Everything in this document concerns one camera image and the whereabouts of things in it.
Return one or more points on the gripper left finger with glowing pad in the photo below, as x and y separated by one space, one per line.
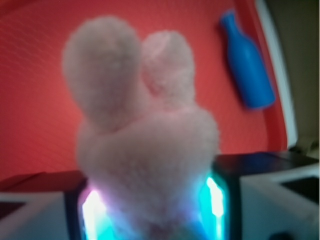
52 206

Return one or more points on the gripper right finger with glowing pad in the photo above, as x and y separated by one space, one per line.
262 196

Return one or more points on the pink plush bunny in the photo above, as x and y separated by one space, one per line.
145 145

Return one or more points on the red plastic tray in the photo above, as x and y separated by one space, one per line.
39 120

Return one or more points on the blue plastic bottle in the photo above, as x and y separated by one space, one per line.
247 66

